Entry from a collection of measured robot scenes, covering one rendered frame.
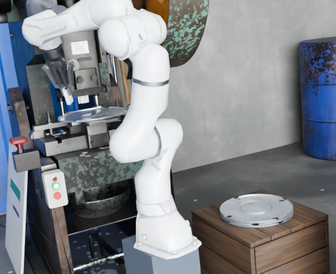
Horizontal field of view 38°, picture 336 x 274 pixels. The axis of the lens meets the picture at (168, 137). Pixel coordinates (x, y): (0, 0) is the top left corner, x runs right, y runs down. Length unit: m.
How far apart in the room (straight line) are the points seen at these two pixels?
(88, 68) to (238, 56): 2.03
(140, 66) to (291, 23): 2.94
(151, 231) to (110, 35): 0.60
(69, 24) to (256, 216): 0.99
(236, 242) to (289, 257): 0.21
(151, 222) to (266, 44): 2.77
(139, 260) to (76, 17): 0.78
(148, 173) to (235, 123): 2.51
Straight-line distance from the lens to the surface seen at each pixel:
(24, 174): 2.32
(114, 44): 1.36
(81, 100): 2.17
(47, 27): 1.62
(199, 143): 3.80
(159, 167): 1.49
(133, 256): 1.60
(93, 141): 2.04
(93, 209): 2.16
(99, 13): 1.48
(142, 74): 1.37
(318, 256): 2.01
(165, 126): 1.48
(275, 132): 4.20
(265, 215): 1.92
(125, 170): 2.06
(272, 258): 1.84
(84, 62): 2.11
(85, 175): 2.01
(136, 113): 1.41
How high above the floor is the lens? 1.13
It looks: 13 degrees down
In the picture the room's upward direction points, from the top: 6 degrees counter-clockwise
